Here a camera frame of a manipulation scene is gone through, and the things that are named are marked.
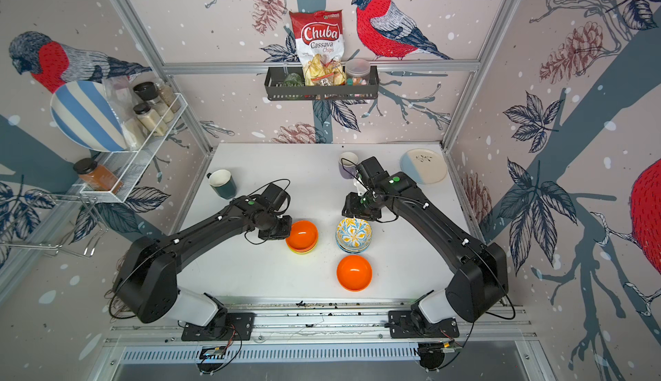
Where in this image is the small orange bowl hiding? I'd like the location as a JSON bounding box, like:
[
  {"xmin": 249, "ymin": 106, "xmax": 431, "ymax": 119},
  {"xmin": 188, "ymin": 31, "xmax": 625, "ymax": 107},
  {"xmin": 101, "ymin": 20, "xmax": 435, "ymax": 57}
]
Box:
[{"xmin": 285, "ymin": 220, "xmax": 318, "ymax": 250}]

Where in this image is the blue yellow patterned bowl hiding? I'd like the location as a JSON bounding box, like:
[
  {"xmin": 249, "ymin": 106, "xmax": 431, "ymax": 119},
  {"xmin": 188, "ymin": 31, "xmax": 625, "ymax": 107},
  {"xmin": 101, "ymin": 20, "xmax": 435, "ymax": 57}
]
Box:
[{"xmin": 336, "ymin": 218, "xmax": 373, "ymax": 246}]

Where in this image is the yellow flower bowl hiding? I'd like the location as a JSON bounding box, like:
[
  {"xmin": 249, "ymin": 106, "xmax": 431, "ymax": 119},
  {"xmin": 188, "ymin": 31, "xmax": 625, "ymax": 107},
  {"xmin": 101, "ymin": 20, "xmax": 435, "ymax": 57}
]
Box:
[{"xmin": 337, "ymin": 243, "xmax": 370, "ymax": 250}]

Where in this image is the large orange bowl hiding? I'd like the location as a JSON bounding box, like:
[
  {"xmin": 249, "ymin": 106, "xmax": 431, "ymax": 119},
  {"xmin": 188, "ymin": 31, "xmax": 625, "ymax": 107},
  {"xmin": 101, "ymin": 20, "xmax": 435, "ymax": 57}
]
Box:
[{"xmin": 337, "ymin": 255, "xmax": 373, "ymax": 292}]

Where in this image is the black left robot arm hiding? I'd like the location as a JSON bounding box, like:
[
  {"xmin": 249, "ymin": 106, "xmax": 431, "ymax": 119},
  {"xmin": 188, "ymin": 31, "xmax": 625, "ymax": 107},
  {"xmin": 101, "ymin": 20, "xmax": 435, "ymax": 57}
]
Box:
[{"xmin": 112, "ymin": 181, "xmax": 292, "ymax": 324}]

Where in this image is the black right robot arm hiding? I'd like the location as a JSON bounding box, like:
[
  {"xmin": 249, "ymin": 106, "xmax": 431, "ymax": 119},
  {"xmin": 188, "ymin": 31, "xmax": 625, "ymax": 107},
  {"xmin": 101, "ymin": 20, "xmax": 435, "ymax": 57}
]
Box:
[{"xmin": 342, "ymin": 157, "xmax": 509, "ymax": 328}]

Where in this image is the purple mug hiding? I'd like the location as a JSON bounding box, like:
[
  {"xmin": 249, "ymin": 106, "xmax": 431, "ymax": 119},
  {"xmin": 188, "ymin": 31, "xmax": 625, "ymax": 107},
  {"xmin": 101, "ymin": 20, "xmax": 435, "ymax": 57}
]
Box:
[{"xmin": 338, "ymin": 152, "xmax": 359, "ymax": 179}]

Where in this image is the dark green mug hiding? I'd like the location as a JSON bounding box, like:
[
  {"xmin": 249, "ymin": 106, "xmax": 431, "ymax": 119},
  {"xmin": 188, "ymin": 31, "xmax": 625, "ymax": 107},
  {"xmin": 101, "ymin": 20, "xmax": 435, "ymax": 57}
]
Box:
[{"xmin": 207, "ymin": 169, "xmax": 238, "ymax": 200}]

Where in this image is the blue cream plate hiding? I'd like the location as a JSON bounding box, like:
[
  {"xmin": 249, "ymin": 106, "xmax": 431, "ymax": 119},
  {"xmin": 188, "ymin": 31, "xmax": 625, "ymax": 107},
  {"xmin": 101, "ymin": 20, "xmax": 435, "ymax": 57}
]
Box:
[{"xmin": 399, "ymin": 149, "xmax": 448, "ymax": 185}]

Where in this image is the lime green bowl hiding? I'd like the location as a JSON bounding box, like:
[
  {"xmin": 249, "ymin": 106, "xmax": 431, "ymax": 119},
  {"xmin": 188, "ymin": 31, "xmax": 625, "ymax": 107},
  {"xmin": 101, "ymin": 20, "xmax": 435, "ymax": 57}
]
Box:
[{"xmin": 288, "ymin": 246, "xmax": 315, "ymax": 255}]

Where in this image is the green leaf bowl right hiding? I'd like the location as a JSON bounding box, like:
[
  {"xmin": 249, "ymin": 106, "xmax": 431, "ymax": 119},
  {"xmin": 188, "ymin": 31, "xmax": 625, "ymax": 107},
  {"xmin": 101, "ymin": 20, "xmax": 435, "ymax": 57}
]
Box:
[{"xmin": 340, "ymin": 248, "xmax": 365, "ymax": 255}]

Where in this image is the clear lidded candy jar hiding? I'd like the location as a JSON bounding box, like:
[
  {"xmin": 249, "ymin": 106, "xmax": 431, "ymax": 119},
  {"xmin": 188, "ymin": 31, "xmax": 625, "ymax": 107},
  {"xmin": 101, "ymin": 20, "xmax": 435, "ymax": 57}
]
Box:
[{"xmin": 344, "ymin": 59, "xmax": 371, "ymax": 86}]

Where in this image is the green glass jar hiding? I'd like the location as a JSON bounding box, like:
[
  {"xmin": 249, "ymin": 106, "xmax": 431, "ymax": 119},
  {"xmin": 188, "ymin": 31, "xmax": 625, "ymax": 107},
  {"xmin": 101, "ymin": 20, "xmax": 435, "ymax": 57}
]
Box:
[{"xmin": 282, "ymin": 72, "xmax": 306, "ymax": 87}]

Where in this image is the beige spice jar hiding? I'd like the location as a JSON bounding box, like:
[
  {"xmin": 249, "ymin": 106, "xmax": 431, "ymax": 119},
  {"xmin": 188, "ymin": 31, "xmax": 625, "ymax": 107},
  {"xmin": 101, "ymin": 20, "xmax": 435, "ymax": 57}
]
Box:
[{"xmin": 133, "ymin": 102, "xmax": 168, "ymax": 137}]

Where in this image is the red cassava chips bag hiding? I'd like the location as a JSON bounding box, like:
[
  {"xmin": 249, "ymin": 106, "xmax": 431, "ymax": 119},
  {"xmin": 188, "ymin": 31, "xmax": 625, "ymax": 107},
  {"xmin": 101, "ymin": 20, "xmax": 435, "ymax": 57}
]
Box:
[{"xmin": 289, "ymin": 10, "xmax": 346, "ymax": 87}]

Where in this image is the black lid spice jar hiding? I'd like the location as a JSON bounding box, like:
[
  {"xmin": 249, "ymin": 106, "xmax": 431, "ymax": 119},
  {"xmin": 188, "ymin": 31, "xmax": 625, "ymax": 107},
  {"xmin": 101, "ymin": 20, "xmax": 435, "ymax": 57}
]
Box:
[{"xmin": 133, "ymin": 82, "xmax": 175, "ymax": 123}]

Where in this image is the orange spice jar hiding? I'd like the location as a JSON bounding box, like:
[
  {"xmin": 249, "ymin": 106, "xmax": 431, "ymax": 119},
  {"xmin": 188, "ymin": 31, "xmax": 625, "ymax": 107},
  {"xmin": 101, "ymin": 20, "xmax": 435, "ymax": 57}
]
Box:
[{"xmin": 73, "ymin": 158, "xmax": 123, "ymax": 193}]

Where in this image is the blue striped plate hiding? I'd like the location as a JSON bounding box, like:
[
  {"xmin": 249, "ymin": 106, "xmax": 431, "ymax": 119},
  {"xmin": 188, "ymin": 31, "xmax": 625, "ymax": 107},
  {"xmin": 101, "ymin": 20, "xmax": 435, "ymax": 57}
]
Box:
[{"xmin": 50, "ymin": 81, "xmax": 127, "ymax": 152}]

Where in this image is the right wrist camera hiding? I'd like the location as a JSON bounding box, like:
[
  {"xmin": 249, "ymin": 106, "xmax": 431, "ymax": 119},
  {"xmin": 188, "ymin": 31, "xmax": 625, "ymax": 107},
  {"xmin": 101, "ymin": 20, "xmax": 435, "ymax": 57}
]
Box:
[{"xmin": 354, "ymin": 179, "xmax": 367, "ymax": 196}]

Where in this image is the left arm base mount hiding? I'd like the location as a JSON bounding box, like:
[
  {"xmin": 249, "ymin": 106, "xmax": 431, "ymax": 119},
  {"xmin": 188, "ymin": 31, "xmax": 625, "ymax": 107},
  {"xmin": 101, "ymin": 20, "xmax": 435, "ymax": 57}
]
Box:
[{"xmin": 181, "ymin": 312, "xmax": 256, "ymax": 341}]

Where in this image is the black wall basket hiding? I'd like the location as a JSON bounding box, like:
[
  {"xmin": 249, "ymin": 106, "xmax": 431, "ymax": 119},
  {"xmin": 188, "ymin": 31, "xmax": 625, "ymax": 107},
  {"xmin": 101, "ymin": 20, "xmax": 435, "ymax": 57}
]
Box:
[{"xmin": 264, "ymin": 66, "xmax": 380, "ymax": 100}]

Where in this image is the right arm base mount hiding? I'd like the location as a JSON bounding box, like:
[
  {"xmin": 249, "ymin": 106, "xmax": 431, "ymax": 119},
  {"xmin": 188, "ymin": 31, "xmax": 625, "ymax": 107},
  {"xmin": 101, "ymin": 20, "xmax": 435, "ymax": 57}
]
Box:
[{"xmin": 385, "ymin": 310, "xmax": 460, "ymax": 339}]

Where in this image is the clear wall shelf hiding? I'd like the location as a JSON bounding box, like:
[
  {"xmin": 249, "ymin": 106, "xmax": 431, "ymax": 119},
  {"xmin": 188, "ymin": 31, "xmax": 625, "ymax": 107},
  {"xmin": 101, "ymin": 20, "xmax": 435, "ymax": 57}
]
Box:
[{"xmin": 80, "ymin": 77, "xmax": 189, "ymax": 203}]

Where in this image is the wire hook rack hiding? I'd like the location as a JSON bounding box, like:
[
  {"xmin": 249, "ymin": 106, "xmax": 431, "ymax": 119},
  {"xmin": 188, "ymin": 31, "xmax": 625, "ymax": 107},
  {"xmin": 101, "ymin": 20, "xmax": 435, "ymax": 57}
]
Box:
[{"xmin": 1, "ymin": 190, "xmax": 109, "ymax": 261}]

